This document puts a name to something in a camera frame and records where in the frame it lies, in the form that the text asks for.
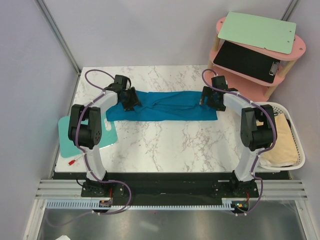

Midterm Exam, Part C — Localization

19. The aluminium frame post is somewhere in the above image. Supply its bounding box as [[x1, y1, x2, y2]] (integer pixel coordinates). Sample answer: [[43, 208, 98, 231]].
[[280, 0, 299, 21], [35, 0, 82, 77]]

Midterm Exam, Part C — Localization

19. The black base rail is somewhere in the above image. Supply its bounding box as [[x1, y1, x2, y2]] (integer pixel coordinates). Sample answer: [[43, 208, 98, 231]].
[[52, 171, 292, 207]]

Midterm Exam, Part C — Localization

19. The black clipboard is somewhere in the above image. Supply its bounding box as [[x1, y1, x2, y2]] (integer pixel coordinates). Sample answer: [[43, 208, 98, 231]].
[[213, 41, 280, 84]]

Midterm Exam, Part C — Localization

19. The white laundry basket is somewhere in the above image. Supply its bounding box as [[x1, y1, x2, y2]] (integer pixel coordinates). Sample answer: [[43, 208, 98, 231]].
[[259, 102, 305, 172]]

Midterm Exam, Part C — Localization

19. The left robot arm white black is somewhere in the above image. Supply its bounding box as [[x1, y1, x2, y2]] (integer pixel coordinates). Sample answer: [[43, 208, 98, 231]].
[[68, 75, 141, 197]]

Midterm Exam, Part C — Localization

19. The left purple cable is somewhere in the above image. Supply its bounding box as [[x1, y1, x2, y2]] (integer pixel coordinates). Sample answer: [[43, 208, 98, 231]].
[[46, 69, 133, 228]]

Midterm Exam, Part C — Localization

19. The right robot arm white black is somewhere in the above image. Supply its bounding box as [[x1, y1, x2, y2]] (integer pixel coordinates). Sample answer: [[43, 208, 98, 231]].
[[199, 75, 277, 197]]

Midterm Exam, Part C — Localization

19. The aluminium extrusion rail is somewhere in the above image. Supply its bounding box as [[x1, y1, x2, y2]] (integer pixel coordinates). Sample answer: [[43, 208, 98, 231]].
[[36, 180, 308, 201]]

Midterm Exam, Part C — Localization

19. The aluminium frame post left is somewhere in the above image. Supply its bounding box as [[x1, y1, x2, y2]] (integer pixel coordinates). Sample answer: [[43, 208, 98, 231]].
[[35, 0, 82, 77]]

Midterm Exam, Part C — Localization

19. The white paper scrap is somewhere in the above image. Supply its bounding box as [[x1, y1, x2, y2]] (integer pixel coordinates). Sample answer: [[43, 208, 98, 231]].
[[56, 235, 71, 240]]

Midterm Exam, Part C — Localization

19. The green board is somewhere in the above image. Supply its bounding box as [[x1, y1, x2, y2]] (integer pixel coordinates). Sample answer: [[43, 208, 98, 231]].
[[218, 12, 296, 55]]

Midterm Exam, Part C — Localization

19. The beige t shirt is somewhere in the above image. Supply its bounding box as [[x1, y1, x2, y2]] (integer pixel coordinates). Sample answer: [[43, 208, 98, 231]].
[[259, 113, 299, 168]]

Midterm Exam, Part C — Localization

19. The purple cable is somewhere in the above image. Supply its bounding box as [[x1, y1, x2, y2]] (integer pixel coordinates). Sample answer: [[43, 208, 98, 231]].
[[201, 68, 278, 217], [46, 69, 133, 228]]

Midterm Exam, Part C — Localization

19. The teal cutting board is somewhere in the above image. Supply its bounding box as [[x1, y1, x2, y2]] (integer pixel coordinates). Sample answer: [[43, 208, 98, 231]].
[[58, 115, 118, 158]]

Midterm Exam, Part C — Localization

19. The aluminium frame post right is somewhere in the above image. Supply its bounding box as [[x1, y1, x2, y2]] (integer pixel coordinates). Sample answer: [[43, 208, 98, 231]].
[[280, 0, 299, 21]]

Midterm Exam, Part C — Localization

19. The pink three tier shelf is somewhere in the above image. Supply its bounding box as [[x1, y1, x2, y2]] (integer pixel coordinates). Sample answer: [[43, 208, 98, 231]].
[[208, 16, 306, 102]]

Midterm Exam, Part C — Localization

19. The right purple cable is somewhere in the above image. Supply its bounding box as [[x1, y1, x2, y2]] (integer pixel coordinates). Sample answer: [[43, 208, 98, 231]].
[[201, 68, 278, 217]]

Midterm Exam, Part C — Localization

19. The white cable duct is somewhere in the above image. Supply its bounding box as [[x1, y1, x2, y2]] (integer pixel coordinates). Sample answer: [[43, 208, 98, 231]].
[[46, 199, 235, 211]]

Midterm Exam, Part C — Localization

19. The blue t shirt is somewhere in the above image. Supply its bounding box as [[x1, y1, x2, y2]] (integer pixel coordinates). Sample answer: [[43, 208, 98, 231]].
[[105, 91, 218, 122]]

